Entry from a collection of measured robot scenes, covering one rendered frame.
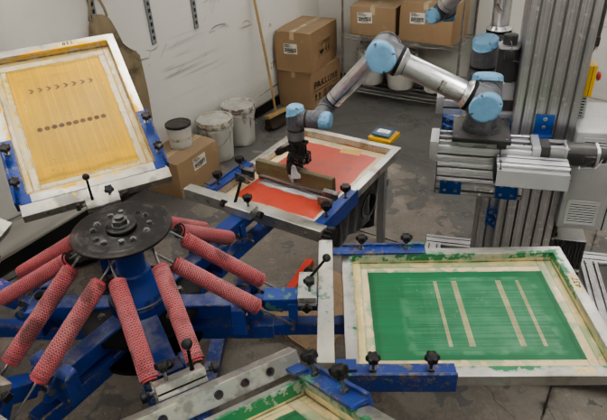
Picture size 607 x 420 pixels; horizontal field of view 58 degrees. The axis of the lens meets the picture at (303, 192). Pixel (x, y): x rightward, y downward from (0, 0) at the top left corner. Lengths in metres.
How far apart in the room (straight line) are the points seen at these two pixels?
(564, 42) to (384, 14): 3.32
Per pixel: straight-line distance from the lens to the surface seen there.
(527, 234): 2.79
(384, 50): 2.08
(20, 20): 3.82
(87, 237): 1.75
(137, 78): 4.34
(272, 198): 2.44
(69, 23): 4.01
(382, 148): 2.77
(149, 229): 1.70
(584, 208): 2.69
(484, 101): 2.11
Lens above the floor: 2.23
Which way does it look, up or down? 31 degrees down
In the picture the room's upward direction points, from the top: 3 degrees counter-clockwise
